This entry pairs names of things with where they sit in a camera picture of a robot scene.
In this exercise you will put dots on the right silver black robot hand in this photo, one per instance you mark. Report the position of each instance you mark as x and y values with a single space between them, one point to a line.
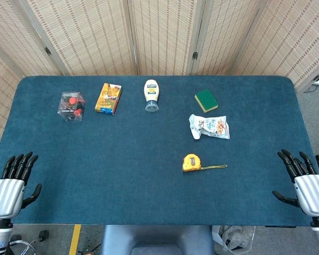
312 194

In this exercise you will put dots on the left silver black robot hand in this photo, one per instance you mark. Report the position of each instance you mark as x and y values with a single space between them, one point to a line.
6 196

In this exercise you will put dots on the yellow tape measure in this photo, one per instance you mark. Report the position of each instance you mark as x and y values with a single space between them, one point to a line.
191 163

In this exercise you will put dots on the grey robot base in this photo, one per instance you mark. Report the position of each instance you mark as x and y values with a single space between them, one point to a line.
157 239

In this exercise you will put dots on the black caster wheel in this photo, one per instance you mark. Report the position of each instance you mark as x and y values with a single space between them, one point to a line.
43 234

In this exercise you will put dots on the clear plastic bag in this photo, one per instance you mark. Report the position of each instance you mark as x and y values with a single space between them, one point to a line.
232 237

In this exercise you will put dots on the clear box with red toy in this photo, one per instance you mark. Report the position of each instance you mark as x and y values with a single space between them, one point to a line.
71 106

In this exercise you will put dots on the white crumpled snack packet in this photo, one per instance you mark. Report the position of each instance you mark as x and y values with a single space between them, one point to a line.
210 127

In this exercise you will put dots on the blue table cloth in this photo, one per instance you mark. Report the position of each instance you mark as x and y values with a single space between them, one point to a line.
138 164

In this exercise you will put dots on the orange drink carton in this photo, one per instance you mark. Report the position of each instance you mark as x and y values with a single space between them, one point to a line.
108 99

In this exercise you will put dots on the green yellow sponge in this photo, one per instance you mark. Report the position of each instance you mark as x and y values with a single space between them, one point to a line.
206 100

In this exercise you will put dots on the white mayonnaise squeeze bottle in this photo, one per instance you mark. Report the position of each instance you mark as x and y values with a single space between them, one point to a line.
151 93

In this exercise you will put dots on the bamboo folding screen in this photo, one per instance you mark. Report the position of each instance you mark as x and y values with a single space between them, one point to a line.
159 34

